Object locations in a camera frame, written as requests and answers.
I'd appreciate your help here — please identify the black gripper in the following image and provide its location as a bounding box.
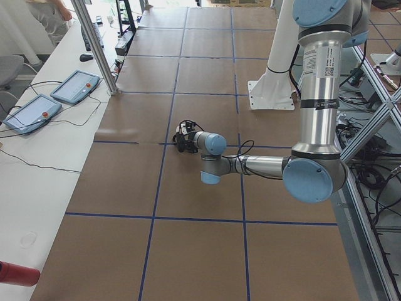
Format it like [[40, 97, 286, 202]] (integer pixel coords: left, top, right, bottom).
[[177, 134, 198, 154]]

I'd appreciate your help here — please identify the white smiley mug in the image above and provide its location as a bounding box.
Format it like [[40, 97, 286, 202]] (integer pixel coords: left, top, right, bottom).
[[172, 124, 183, 144]]

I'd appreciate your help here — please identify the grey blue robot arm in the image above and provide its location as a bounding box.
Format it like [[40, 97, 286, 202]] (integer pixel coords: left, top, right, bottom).
[[173, 1, 371, 203]]

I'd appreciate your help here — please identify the far blue teach pendant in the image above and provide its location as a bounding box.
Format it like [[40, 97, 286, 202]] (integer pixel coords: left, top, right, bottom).
[[50, 70, 100, 105]]

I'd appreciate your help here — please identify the blue teach pendant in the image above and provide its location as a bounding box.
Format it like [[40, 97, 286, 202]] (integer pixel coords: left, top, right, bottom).
[[50, 70, 100, 105], [3, 94, 61, 135]]

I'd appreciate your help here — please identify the black computer mouse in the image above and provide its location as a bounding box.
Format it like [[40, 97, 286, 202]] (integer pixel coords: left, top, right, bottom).
[[79, 53, 93, 62]]

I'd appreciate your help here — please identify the black keyboard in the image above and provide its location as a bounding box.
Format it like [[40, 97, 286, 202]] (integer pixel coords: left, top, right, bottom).
[[81, 26, 91, 51]]

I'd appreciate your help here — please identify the near blue teach pendant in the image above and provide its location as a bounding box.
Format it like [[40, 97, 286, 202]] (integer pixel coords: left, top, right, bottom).
[[3, 94, 61, 135]]

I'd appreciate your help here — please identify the person in beige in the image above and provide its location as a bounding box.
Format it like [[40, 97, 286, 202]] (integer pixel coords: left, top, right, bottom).
[[25, 0, 72, 46]]

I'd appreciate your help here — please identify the grey office chair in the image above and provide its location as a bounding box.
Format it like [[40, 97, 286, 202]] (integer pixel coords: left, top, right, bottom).
[[0, 55, 24, 90]]

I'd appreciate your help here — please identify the red bottle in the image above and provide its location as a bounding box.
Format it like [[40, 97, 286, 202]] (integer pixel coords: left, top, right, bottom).
[[1, 261, 41, 287]]

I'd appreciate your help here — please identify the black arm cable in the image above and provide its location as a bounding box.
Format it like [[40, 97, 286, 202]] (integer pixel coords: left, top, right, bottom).
[[219, 140, 286, 181]]

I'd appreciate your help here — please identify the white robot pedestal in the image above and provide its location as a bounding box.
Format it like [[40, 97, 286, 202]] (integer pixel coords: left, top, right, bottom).
[[248, 0, 299, 110]]

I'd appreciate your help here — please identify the aluminium frame post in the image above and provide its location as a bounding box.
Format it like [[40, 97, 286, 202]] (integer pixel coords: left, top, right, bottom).
[[71, 0, 118, 95]]

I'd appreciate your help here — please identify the aluminium side frame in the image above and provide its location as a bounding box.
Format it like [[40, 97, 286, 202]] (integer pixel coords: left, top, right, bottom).
[[333, 37, 400, 300]]

